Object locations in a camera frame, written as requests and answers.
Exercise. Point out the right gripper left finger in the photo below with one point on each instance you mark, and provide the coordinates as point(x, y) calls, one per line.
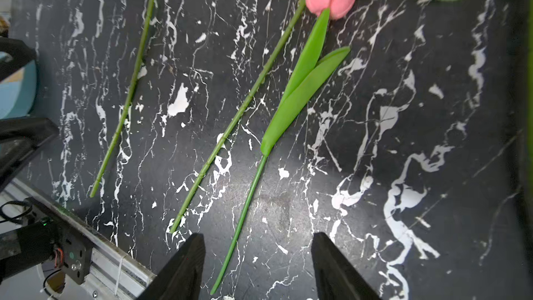
point(181, 276)

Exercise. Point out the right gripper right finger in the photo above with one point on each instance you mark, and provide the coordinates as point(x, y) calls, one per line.
point(335, 277)

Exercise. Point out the pink tulip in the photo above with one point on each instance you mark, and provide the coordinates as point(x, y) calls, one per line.
point(312, 70)

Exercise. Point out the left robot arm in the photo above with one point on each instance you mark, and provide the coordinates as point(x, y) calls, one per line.
point(22, 138)

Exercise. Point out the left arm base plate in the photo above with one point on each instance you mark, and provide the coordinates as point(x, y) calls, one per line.
point(72, 249)

